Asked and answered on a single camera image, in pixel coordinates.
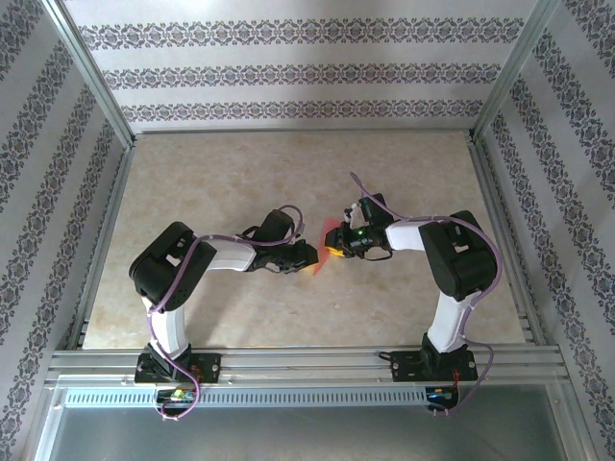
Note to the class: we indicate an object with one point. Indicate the pink paper sheet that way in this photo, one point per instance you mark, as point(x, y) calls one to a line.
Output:
point(329, 228)

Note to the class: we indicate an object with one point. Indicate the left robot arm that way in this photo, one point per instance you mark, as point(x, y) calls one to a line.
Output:
point(230, 257)

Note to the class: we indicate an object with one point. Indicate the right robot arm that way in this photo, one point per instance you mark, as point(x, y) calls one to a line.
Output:
point(403, 235)

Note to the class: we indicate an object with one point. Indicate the long aluminium mounting rail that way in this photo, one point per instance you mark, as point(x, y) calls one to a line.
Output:
point(307, 357)

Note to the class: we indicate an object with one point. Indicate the thin aluminium rail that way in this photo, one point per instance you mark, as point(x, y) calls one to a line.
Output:
point(302, 130)

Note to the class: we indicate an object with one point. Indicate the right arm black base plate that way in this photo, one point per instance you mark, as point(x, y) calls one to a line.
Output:
point(403, 367)

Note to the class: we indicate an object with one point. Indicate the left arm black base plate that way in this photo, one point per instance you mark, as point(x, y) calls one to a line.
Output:
point(209, 367)

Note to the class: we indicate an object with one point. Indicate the aluminium side rail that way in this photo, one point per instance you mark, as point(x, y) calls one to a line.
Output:
point(114, 206)
point(497, 206)

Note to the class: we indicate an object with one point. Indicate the aluminium frame post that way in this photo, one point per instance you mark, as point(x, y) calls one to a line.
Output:
point(86, 72)
point(516, 72)

